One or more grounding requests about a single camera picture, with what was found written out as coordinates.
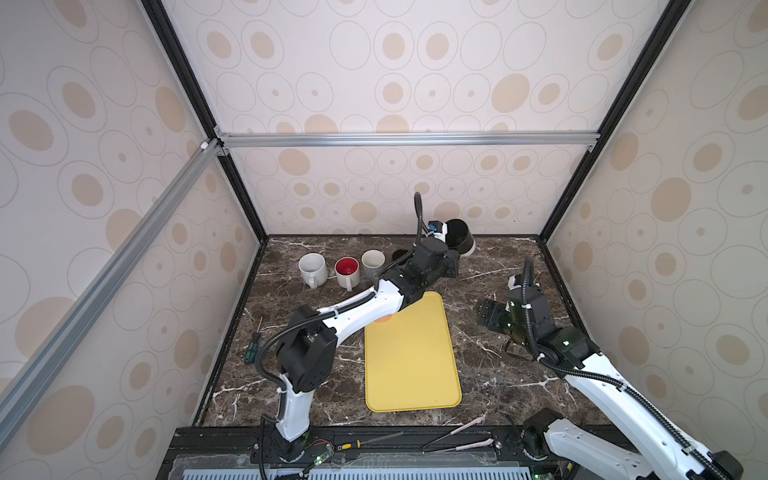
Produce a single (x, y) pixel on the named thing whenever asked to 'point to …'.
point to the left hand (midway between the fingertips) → (467, 247)
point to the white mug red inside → (347, 270)
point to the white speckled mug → (314, 270)
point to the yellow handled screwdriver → (359, 443)
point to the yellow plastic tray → (410, 359)
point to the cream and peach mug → (384, 318)
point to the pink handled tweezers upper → (458, 430)
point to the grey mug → (372, 262)
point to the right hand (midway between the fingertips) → (490, 307)
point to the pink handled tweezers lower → (463, 447)
